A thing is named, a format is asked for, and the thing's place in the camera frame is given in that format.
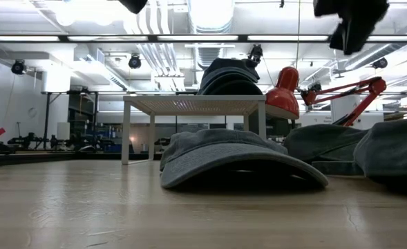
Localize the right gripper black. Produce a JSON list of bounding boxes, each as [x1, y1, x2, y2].
[[313, 0, 390, 56]]

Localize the grey cotton cap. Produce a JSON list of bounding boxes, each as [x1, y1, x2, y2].
[[283, 123, 369, 176], [159, 129, 330, 190], [353, 116, 407, 186]]

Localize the black overhead light bar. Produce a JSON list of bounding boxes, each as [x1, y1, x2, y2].
[[0, 33, 407, 44]]

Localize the black ceiling spotlight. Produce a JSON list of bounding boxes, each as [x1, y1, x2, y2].
[[128, 53, 142, 69], [11, 59, 27, 75], [372, 57, 389, 70], [247, 44, 264, 66]]

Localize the red desk lamp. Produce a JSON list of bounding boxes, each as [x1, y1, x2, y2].
[[265, 66, 387, 128]]

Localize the white perforated metal shelf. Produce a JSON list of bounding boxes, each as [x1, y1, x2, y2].
[[122, 93, 267, 166]]

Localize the black background rack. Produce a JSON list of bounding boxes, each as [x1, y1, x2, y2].
[[40, 90, 100, 151]]

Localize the black aluminium rig frame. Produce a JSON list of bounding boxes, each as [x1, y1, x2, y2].
[[0, 151, 163, 168]]

